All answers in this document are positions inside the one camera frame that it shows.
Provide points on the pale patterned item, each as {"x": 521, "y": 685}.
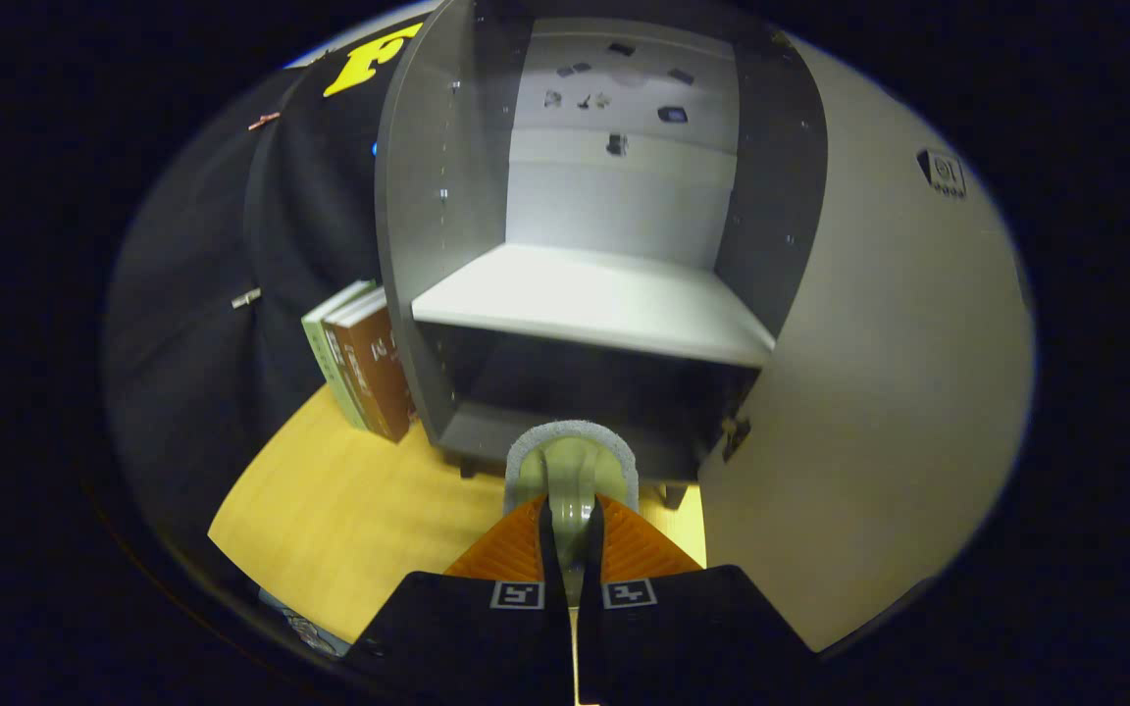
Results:
{"x": 305, "y": 628}

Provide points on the black backdrop cloth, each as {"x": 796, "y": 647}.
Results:
{"x": 202, "y": 294}

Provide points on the silver cloth clip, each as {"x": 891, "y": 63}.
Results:
{"x": 246, "y": 297}

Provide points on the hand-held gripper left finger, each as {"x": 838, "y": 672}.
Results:
{"x": 550, "y": 647}

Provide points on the red cloth clip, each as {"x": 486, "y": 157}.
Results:
{"x": 264, "y": 121}

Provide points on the green book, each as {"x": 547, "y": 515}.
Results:
{"x": 325, "y": 353}

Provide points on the grey cabinet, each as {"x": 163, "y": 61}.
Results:
{"x": 447, "y": 196}

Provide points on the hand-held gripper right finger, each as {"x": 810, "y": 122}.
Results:
{"x": 596, "y": 647}

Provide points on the brown book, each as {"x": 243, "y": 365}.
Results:
{"x": 374, "y": 373}

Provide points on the grey-green mug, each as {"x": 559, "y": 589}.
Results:
{"x": 573, "y": 471}

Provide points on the white cabinet shelf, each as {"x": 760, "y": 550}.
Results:
{"x": 594, "y": 299}

